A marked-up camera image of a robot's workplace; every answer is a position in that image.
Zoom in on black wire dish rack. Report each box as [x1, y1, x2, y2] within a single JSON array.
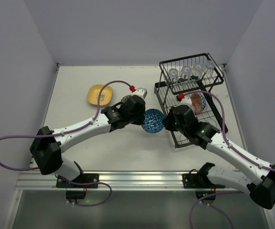
[[154, 52, 229, 148]]

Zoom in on blue lattice red-white bowl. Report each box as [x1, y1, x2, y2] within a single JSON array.
[[141, 108, 165, 134]]

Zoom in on clear glass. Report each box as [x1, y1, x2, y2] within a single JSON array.
[[179, 65, 192, 82], [204, 60, 215, 76], [166, 68, 179, 84], [191, 63, 204, 79]]

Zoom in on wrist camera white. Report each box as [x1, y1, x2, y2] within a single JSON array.
[[132, 88, 148, 99], [177, 93, 192, 108]]

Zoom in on yellow panda plate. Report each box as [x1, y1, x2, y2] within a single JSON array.
[[86, 84, 114, 107]]

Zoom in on pink floral-inside bowl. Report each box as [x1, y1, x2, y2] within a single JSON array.
[[120, 95, 131, 103]]

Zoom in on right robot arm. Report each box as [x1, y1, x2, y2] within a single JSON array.
[[163, 105, 275, 209]]

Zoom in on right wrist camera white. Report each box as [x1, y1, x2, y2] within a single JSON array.
[[177, 93, 192, 108]]

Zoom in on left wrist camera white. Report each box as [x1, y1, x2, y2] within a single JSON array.
[[132, 88, 148, 99]]

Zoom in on orange blue patterned bowl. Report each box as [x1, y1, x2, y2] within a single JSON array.
[[190, 93, 206, 115]]

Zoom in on aluminium mounting rail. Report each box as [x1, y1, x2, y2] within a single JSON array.
[[15, 170, 248, 191]]

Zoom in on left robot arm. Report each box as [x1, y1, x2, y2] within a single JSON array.
[[30, 95, 146, 181]]

